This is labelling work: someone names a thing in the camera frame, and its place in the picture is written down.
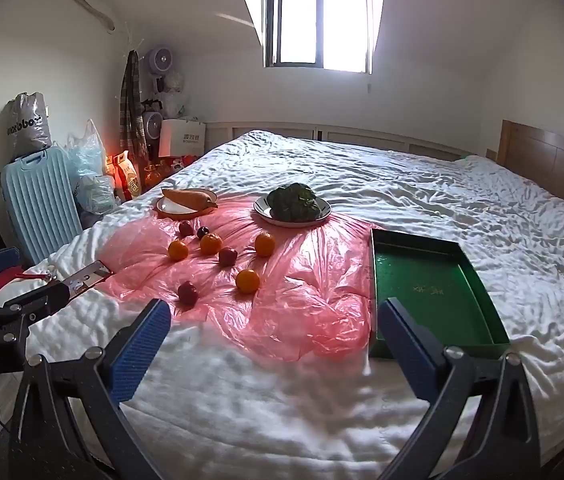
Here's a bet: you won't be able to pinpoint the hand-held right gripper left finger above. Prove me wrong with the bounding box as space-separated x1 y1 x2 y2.
9 299 173 480

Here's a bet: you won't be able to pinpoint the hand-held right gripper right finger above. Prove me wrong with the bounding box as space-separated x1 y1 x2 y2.
377 297 543 480

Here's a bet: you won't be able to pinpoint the green tray box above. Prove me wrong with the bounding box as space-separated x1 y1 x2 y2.
368 228 511 361

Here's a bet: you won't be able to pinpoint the light blue ribbed suitcase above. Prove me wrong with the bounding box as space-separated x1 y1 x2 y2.
0 146 83 267

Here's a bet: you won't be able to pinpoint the clear plastic bag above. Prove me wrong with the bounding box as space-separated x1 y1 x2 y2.
66 120 112 181
74 175 122 216

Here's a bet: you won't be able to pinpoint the pink plastic sheet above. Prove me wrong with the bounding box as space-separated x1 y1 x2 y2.
96 195 380 363

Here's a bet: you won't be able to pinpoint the silver printed bag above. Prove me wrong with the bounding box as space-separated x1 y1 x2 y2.
4 92 52 158

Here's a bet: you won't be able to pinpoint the orange rimmed plate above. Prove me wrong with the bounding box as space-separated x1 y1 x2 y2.
156 189 217 220

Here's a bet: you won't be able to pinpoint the orange rice bag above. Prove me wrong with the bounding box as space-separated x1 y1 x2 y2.
112 151 143 201

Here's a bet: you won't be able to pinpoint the dark plate with white rim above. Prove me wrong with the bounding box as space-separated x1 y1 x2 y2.
253 195 333 228

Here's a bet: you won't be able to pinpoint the red printed package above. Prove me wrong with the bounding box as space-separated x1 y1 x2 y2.
162 156 197 176

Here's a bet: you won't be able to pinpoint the dark leafy greens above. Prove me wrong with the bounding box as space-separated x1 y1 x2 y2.
267 183 321 222

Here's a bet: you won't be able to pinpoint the plaid scarf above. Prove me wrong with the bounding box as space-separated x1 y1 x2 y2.
119 50 145 161

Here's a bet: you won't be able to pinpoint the white desk fan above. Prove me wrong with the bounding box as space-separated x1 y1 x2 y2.
142 111 164 143

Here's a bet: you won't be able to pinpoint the white paper bag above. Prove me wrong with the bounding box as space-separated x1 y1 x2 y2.
158 119 207 158

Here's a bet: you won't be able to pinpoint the white hanging plastic bags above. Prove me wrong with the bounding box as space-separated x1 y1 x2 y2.
162 72 185 116

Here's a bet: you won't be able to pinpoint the wooden headboard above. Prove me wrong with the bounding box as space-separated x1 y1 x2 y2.
499 120 564 206

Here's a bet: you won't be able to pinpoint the purple round fan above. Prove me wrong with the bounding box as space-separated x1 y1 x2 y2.
144 47 175 78

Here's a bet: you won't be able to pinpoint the wrapped air conditioner pipe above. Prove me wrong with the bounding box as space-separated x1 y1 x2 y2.
39 0 115 33

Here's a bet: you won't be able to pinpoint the window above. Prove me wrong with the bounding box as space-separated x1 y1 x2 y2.
263 0 373 73

